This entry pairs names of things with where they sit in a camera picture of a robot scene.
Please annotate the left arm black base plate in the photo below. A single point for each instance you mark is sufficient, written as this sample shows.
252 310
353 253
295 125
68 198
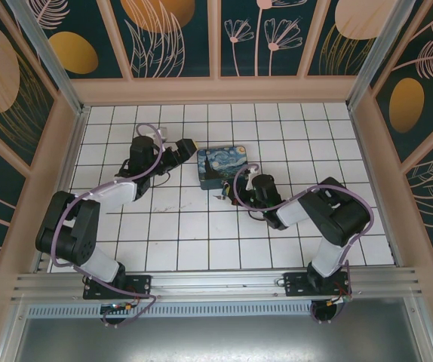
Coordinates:
141 284

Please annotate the small circuit board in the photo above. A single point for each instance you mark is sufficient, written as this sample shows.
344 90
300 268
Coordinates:
116 307

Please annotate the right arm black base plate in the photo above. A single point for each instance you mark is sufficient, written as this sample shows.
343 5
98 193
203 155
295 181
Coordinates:
295 286

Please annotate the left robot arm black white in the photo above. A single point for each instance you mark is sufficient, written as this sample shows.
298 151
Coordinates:
69 234

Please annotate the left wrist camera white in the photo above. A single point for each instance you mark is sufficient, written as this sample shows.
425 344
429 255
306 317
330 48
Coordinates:
160 132

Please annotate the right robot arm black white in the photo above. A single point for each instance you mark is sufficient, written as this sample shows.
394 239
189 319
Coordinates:
333 218

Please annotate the small metal key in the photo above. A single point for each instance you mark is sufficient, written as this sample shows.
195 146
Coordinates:
215 196

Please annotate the grey metal sheet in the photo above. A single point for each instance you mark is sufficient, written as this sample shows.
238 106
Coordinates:
216 339

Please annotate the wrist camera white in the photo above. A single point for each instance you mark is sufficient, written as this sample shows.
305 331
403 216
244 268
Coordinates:
160 132
252 170

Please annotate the aluminium profile rail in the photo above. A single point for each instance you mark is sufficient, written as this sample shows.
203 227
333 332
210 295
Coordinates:
216 284

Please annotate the aluminium corner post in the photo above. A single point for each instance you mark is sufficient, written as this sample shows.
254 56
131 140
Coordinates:
46 49
375 49

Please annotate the starry night tin box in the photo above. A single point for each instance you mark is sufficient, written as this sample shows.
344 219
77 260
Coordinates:
220 166

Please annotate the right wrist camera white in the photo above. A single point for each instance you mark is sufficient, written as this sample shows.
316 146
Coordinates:
252 170

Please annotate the orange power connector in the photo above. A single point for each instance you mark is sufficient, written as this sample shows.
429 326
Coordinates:
339 300

